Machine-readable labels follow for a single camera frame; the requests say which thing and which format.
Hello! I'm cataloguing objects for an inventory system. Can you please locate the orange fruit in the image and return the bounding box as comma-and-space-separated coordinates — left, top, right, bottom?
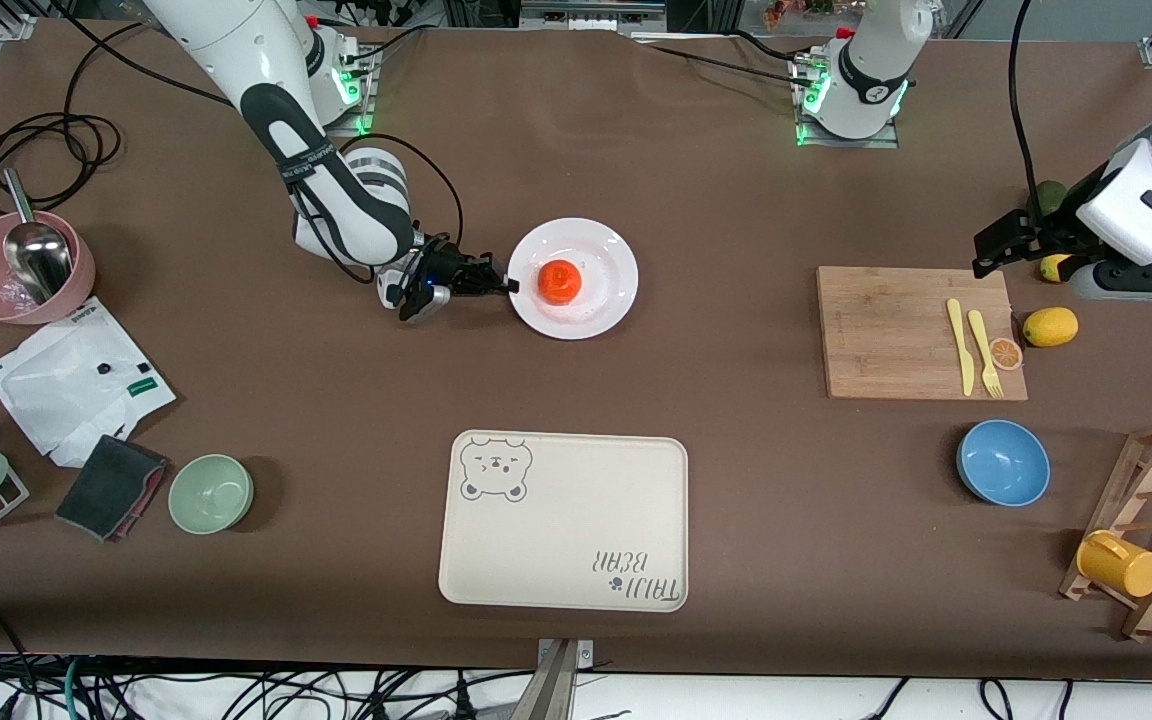
537, 259, 583, 305

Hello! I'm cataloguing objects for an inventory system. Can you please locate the white round plate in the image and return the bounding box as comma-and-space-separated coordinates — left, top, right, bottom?
507, 217, 640, 341

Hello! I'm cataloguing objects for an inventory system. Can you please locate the yellow plastic fork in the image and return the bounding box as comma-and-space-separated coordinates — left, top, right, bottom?
967, 309, 1006, 400

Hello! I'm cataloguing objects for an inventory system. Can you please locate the yellow plastic knife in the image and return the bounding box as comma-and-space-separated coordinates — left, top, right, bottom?
946, 298, 977, 397

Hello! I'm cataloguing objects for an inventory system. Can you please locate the wooden cutting board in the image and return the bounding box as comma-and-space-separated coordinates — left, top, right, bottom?
816, 266, 1029, 402

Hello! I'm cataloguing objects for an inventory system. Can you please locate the blue bowl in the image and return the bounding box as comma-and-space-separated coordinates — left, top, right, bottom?
956, 419, 1051, 508

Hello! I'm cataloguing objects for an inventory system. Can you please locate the cream bear print tray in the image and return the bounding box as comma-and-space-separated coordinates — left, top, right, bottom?
438, 430, 689, 613

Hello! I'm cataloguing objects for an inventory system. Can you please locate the wooden mug rack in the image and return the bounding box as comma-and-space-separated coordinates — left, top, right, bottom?
1058, 422, 1152, 643

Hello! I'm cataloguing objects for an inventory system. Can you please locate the light green bowl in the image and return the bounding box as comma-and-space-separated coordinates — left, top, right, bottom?
168, 454, 255, 536

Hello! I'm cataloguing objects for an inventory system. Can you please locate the yellow mug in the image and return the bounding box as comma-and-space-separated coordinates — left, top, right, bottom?
1076, 530, 1152, 599

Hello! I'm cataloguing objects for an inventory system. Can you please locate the white plastic bag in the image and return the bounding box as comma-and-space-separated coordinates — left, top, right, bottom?
0, 297, 178, 469

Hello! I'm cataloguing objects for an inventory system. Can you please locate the dark grey folded cloth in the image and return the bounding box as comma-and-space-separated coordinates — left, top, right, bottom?
55, 434, 170, 543

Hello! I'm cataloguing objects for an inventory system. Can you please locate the metal scoop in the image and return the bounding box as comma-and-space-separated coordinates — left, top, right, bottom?
1, 167, 75, 303

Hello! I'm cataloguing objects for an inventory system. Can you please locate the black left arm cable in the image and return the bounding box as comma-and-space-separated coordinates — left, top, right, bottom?
1007, 0, 1064, 217

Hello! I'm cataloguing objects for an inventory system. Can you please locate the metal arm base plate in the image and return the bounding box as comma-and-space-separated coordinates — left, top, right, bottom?
321, 45, 379, 138
794, 50, 900, 150

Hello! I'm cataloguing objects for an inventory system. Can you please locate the black base power cable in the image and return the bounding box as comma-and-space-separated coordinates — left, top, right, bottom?
341, 22, 429, 79
636, 30, 809, 89

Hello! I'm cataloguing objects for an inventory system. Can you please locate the metal table edge bracket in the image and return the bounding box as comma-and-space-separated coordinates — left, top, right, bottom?
536, 638, 595, 720

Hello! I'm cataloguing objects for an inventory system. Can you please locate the teal floor cable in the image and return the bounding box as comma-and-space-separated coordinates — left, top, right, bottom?
62, 656, 89, 720

